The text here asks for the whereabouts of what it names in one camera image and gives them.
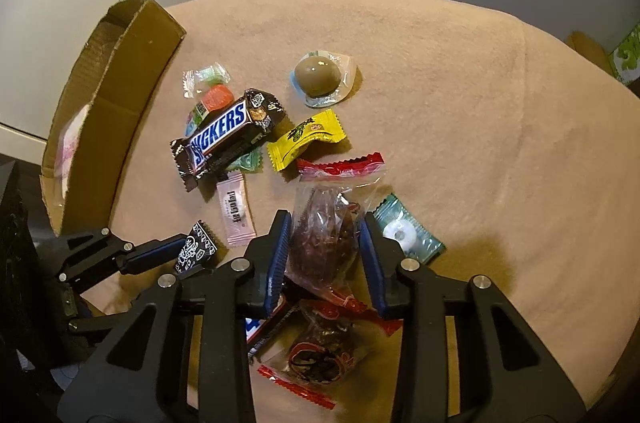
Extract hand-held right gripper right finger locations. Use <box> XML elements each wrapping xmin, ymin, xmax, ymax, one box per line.
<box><xmin>357</xmin><ymin>210</ymin><xmax>587</xmax><ymax>423</ymax></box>

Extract yellow candy packet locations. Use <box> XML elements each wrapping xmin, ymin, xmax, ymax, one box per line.
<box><xmin>266</xmin><ymin>108</ymin><xmax>347</xmax><ymax>172</ymax></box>

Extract tan fabric table cover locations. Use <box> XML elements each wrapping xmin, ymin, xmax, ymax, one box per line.
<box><xmin>80</xmin><ymin>0</ymin><xmax>640</xmax><ymax>423</ymax></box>

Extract pink candy packet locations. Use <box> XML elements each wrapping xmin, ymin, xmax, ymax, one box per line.
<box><xmin>215</xmin><ymin>170</ymin><xmax>258</xmax><ymax>248</ymax></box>

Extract green candy packet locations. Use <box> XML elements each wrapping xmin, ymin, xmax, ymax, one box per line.
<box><xmin>234</xmin><ymin>147</ymin><xmax>264</xmax><ymax>174</ymax></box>

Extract clear wrapped brown ball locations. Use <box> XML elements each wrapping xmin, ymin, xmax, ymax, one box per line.
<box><xmin>290</xmin><ymin>49</ymin><xmax>357</xmax><ymax>108</ymax></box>

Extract cardboard box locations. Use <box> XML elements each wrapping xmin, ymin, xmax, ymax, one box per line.
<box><xmin>40</xmin><ymin>0</ymin><xmax>187</xmax><ymax>238</ymax></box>

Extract red-edged clear dried fruit packet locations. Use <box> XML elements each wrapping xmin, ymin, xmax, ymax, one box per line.
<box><xmin>286</xmin><ymin>152</ymin><xmax>387</xmax><ymax>300</ymax></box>
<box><xmin>256</xmin><ymin>298</ymin><xmax>404</xmax><ymax>410</ymax></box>

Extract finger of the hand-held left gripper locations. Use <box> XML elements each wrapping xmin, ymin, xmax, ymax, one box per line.
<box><xmin>67</xmin><ymin>297</ymin><xmax>147</xmax><ymax>335</ymax></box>
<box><xmin>52</xmin><ymin>227</ymin><xmax>191</xmax><ymax>290</ymax></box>

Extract green patterned box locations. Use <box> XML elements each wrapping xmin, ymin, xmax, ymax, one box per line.
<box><xmin>606</xmin><ymin>22</ymin><xmax>640</xmax><ymax>88</ymax></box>

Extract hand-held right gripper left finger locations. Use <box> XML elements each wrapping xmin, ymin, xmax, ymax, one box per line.
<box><xmin>57</xmin><ymin>209</ymin><xmax>293</xmax><ymax>423</ymax></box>

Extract brown chocolate bar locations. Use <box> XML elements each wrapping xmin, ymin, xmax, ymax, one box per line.
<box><xmin>244</xmin><ymin>293</ymin><xmax>302</xmax><ymax>356</ymax></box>
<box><xmin>169</xmin><ymin>100</ymin><xmax>273</xmax><ymax>193</ymax></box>

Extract black patterned candy packet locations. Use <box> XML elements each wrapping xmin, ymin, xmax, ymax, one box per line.
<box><xmin>244</xmin><ymin>88</ymin><xmax>287</xmax><ymax>135</ymax></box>
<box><xmin>173</xmin><ymin>219</ymin><xmax>226</xmax><ymax>276</ymax></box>

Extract teal mint packet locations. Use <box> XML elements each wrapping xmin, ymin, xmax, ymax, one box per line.
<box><xmin>374</xmin><ymin>194</ymin><xmax>446</xmax><ymax>265</ymax></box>

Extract orange candy packet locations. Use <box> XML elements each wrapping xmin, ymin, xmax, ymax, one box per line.
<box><xmin>186</xmin><ymin>84</ymin><xmax>236</xmax><ymax>128</ymax></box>

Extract clear wrapped green candy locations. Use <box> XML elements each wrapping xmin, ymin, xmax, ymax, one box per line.
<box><xmin>181</xmin><ymin>62</ymin><xmax>232</xmax><ymax>98</ymax></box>

